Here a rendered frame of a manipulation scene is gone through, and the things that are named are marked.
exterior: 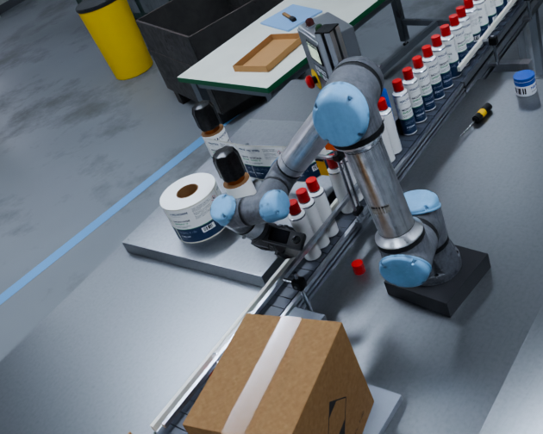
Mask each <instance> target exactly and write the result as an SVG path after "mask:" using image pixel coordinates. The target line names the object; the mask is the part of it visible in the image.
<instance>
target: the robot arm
mask: <svg viewBox="0 0 543 434"><path fill-rule="evenodd" d="M383 89H384V76H383V73H382V72H381V70H380V68H379V66H378V65H377V64H376V63H375V62H374V61H373V60H371V59H368V58H367V57H363V56H352V57H349V58H346V59H343V60H342V61H341V62H340V63H339V64H338V65H337V66H336V67H335V68H334V70H333V72H332V74H331V75H330V77H329V79H328V81H327V82H326V84H325V86H324V87H323V89H322V90H321V92H320V93H319V95H318V96H317V98H316V100H315V106H314V108H313V111H312V113H311V114H310V115H309V117H308V118H307V120H306V121H305V122H304V123H303V125H302V126H301V127H300V129H299V130H298V131H297V133H296V134H295V136H294V137H293V138H292V140H291V141H290V143H289V144H288V145H287V146H286V147H285V149H284V150H283V152H282V153H281V154H280V156H279V157H278V158H276V160H275V161H274V162H273V163H272V164H271V167H270V169H269V171H268V173H267V174H266V176H265V179H264V180H263V182H262V184H260V186H259V188H258V190H257V192H256V194H254V195H249V196H245V197H241V198H234V197H232V196H231V195H225V194H224V195H219V196H217V197H216V198H215V199H214V200H213V202H212V204H211V207H210V215H211V217H212V219H213V220H214V221H216V222H218V223H219V224H220V225H221V226H225V227H226V228H228V229H230V230H232V231H233V232H235V233H238V234H239V235H242V238H243V239H245V238H247V239H250V240H252V242H251V245H254V246H256V247H258V248H260V247H261V248H260V249H261V250H264V251H275V255H276V256H277V257H280V258H284V259H287V258H293V257H296V256H297V255H298V254H299V252H300V251H302V250H303V247H304V243H305V240H306V234H305V233H302V232H296V231H295V229H294V228H293V227H291V226H288V225H284V226H283V225H282V224H279V225H277V224H276V223H272V222H275V221H277V220H282V219H285V218H286V217H287V216H288V214H289V212H290V209H289V207H290V200H289V197H288V195H289V193H290V191H291V189H292V187H293V186H294V184H295V183H296V181H297V180H298V179H299V178H300V176H301V175H302V174H303V173H304V172H305V171H306V170H307V168H308V167H309V166H310V164H311V163H312V162H313V161H314V159H315V158H316V157H317V156H318V154H319V153H320V152H321V150H322V149H323V148H324V147H325V145H326V144H327V143H329V144H331V145H333V146H334V148H335V149H336V150H338V151H341V152H344V153H345V155H346V159H347V161H348V163H349V165H350V167H351V170H352V172H353V175H354V177H355V179H356V181H357V184H358V186H359V189H360V191H361V193H362V196H363V197H364V199H365V203H366V205H367V207H368V209H369V211H370V214H371V217H372V219H373V221H374V223H375V225H376V228H377V232H376V234H375V241H376V244H377V246H378V249H379V251H380V253H381V257H382V259H381V260H380V262H379V272H380V274H381V276H382V277H383V278H384V279H385V280H386V281H387V282H390V283H392V284H395V285H397V286H399V287H404V288H413V287H417V286H420V285H421V286H435V285H440V284H442V283H445V282H448V281H450V280H451V279H453V278H454V277H455V276H456V275H457V274H458V273H459V271H460V269H461V267H462V259H461V256H460V253H459V250H458V248H457V247H456V246H455V245H454V243H453V242H452V241H451V240H450V239H449V237H448V233H447V229H446V223H445V220H444V217H443V213H442V210H441V203H440V201H439V198H438V196H437V195H436V194H435V193H434V192H432V191H429V190H425V189H417V190H411V191H409V192H406V193H403V190H402V188H401V185H400V183H399V181H398V179H397V176H396V173H395V170H394V168H393V165H392V163H391V161H390V157H389V155H388V152H387V150H386V148H385V145H384V142H383V140H382V137H381V135H382V134H383V132H384V128H385V126H384V122H383V119H382V117H381V114H380V113H379V110H378V101H379V99H380V96H381V95H382V92H383Z"/></svg>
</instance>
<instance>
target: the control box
mask: <svg viewBox="0 0 543 434"><path fill-rule="evenodd" d="M313 20H314V22H315V25H316V24H319V23H320V24H321V25H323V24H332V23H339V27H340V31H341V34H342V38H343V41H344V43H345V47H346V51H347V55H348V58H349V57H352V56H362V55H361V52H360V49H359V44H358V41H357V38H356V34H355V32H354V28H353V26H352V25H351V24H349V23H347V22H345V21H343V20H341V19H340V18H339V17H337V16H335V15H333V14H331V13H329V12H326V13H324V14H322V15H319V16H317V17H315V18H313ZM297 32H298V34H299V37H300V40H301V42H302V45H303V49H304V51H305V54H306V57H307V60H308V62H309V67H310V70H311V73H312V77H313V76H316V78H317V81H318V83H317V84H315V85H316V86H317V87H318V88H319V89H320V90H322V89H323V87H324V86H325V84H326V82H325V81H324V80H323V79H322V78H321V77H319V76H318V74H317V71H316V68H315V64H314V63H316V64H317V65H319V66H320V67H321V68H322V69H323V70H324V71H325V72H326V73H327V75H328V72H327V69H326V66H325V64H324V60H323V57H322V55H321V50H320V48H319V45H318V42H317V39H316V37H315V27H313V28H306V23H303V24H301V25H299V26H298V29H297ZM306 39H307V40H309V41H310V42H312V43H313V44H314V45H316V46H317V47H318V49H319V52H320V55H321V60H322V63H323V65H324V66H321V65H320V64H319V63H317V62H316V61H315V60H313V59H312V58H311V55H310V52H309V48H308V45H307V42H306ZM328 78H329V76H328Z"/></svg>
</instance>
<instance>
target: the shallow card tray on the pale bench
mask: <svg viewBox="0 0 543 434"><path fill-rule="evenodd" d="M301 44H302V42H301V40H300V37H299V34H298V33H294V34H270V35H269V36H268V37H266V38H265V39H264V40H262V41H261V42H260V43H259V44H258V45H257V46H256V47H255V48H254V49H252V50H251V51H250V52H249V53H247V54H246V55H245V56H244V57H243V58H241V59H240V60H239V61H238V62H236V63H235V64H234V65H233V68H234V71H239V72H269V71H271V70H272V69H273V68H274V67H275V66H276V65H277V64H279V63H280V62H281V61H282V60H283V59H284V58H286V57H287V56H288V55H289V54H290V53H291V52H293V51H294V50H295V49H296V48H297V47H298V46H300V45H301Z"/></svg>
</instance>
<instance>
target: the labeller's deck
mask: <svg viewBox="0 0 543 434"><path fill-rule="evenodd" d="M303 123H304V121H273V120H255V119H249V120H248V121H247V122H246V123H245V124H244V125H243V126H242V127H241V128H240V129H239V130H238V131H237V132H236V133H235V134H234V135H233V136H232V137H231V138H229V139H230V141H231V143H235V144H240V145H246V143H249V145H250V146H287V145H288V144H289V143H290V141H291V140H292V138H293V137H294V136H295V134H296V133H297V131H298V130H299V129H300V127H301V126H302V125H303ZM317 182H318V183H319V185H320V187H323V188H324V191H325V193H326V196H327V199H328V202H329V205H331V204H332V203H333V201H334V200H335V199H336V195H335V193H334V188H333V185H332V184H331V181H330V178H329V176H324V175H323V176H321V177H319V178H317ZM300 188H307V186H306V184H305V183H295V184H294V186H293V187H292V189H291V191H290V193H289V195H288V197H289V200H290V199H296V200H297V201H298V199H297V196H296V191H297V190H298V189H300ZM298 202H299V201H298ZM272 223H276V224H277V225H279V224H282V225H283V226H284V225H288V226H291V224H290V221H289V219H288V216H287V217H286V218H285V219H282V220H277V221H275V222H272ZM291 227H292V226H291ZM251 242H252V240H250V239H247V238H245V239H243V238H242V235H239V234H238V233H236V232H233V231H232V230H230V229H228V228H226V227H225V228H224V229H223V230H222V231H221V232H219V233H218V234H217V235H215V236H214V237H213V238H211V239H207V240H205V241H203V242H199V243H193V244H190V243H185V242H183V241H181V240H180V239H179V238H178V235H177V234H176V233H175V231H174V229H173V227H172V225H171V223H170V221H169V220H168V218H167V216H166V215H165V212H164V210H163V208H162V207H161V206H159V207H158V208H157V209H155V210H154V211H153V212H152V213H151V214H150V215H149V216H148V217H147V218H146V219H145V220H144V221H143V222H142V223H141V224H140V225H139V226H138V227H137V228H136V229H135V230H134V231H133V232H132V233H130V234H129V235H128V236H127V237H126V238H125V239H124V240H123V241H122V244H123V245H124V247H125V249H126V250H127V252H129V253H133V254H136V255H140V256H143V257H150V258H153V259H156V260H159V261H163V262H167V263H170V264H176V265H180V266H183V267H186V268H190V269H194V270H200V271H203V272H207V273H210V274H213V275H217V276H223V277H226V278H230V279H233V280H236V281H240V282H246V283H250V284H253V285H257V286H260V287H264V286H265V285H266V283H267V282H268V281H269V280H270V278H271V277H272V276H273V275H274V273H275V272H276V271H277V270H278V268H279V267H280V266H281V265H282V263H283V262H284V261H285V259H284V258H280V257H277V256H276V255H275V251H264V250H261V249H260V248H258V247H256V246H254V245H251Z"/></svg>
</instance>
